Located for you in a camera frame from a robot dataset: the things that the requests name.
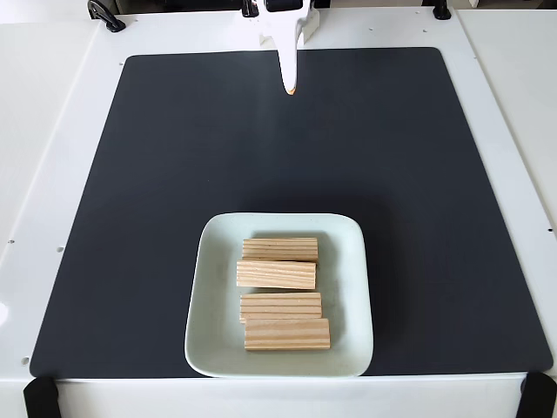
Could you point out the ridged light wooden block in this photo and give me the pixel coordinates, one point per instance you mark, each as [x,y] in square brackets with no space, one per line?
[287,334]
[280,305]
[280,249]
[276,275]

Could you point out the black corner bracket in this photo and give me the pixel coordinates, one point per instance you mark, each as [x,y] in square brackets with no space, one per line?
[41,398]
[539,396]

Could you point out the black table clamp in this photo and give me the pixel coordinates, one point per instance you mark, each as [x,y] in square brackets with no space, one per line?
[106,17]
[249,8]
[441,9]

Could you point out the black rubber mat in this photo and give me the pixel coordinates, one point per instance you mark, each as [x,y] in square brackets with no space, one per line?
[130,217]

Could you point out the pale green square plate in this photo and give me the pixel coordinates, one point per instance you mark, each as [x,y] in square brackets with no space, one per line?
[348,305]

